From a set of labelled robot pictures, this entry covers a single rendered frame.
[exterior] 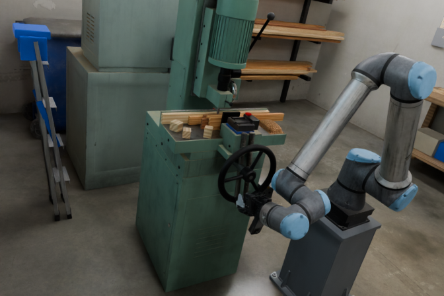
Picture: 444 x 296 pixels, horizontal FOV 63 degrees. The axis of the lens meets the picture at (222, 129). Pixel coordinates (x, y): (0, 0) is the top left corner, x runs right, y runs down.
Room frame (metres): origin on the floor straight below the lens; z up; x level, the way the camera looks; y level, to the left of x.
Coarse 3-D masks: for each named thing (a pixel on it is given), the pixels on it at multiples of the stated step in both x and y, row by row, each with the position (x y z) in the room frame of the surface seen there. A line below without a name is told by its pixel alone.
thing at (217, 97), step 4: (208, 88) 1.70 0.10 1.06; (212, 88) 1.67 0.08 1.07; (216, 88) 1.68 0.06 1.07; (208, 92) 1.69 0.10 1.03; (212, 92) 1.66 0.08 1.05; (216, 92) 1.63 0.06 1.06; (220, 92) 1.62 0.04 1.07; (224, 92) 1.63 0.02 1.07; (228, 92) 1.64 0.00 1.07; (208, 96) 1.69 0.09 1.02; (212, 96) 1.65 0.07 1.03; (216, 96) 1.62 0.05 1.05; (220, 96) 1.60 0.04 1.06; (224, 96) 1.61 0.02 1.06; (228, 96) 1.62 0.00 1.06; (232, 96) 1.63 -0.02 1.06; (212, 100) 1.65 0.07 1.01; (216, 100) 1.62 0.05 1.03; (220, 100) 1.60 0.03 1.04; (224, 100) 1.61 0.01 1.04; (228, 100) 1.62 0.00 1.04; (216, 104) 1.61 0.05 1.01; (220, 104) 1.60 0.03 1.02; (224, 104) 1.61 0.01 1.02; (228, 104) 1.62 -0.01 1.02
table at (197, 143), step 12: (168, 132) 1.45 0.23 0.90; (180, 132) 1.47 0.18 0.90; (192, 132) 1.49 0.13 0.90; (216, 132) 1.54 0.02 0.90; (264, 132) 1.65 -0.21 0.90; (168, 144) 1.42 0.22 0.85; (180, 144) 1.38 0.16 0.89; (192, 144) 1.41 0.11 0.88; (204, 144) 1.44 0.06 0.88; (216, 144) 1.47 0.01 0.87; (264, 144) 1.62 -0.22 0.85; (276, 144) 1.66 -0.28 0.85; (228, 156) 1.40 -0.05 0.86; (252, 156) 1.47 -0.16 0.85
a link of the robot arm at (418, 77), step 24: (384, 72) 1.30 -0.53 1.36; (408, 72) 1.24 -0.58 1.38; (432, 72) 1.24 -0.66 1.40; (408, 96) 1.25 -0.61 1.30; (408, 120) 1.28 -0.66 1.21; (384, 144) 1.39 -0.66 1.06; (408, 144) 1.32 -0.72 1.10; (384, 168) 1.40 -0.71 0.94; (408, 168) 1.39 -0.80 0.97; (384, 192) 1.41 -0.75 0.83; (408, 192) 1.37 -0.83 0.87
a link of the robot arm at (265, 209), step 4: (264, 204) 1.12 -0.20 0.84; (268, 204) 1.12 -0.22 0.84; (272, 204) 1.11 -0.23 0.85; (276, 204) 1.11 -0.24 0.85; (264, 208) 1.10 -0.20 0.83; (268, 208) 1.09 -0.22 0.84; (260, 212) 1.10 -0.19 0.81; (264, 212) 1.09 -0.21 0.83; (260, 216) 1.10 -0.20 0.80; (264, 216) 1.08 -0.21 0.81; (260, 220) 1.10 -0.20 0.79; (264, 220) 1.08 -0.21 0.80; (264, 224) 1.08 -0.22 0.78
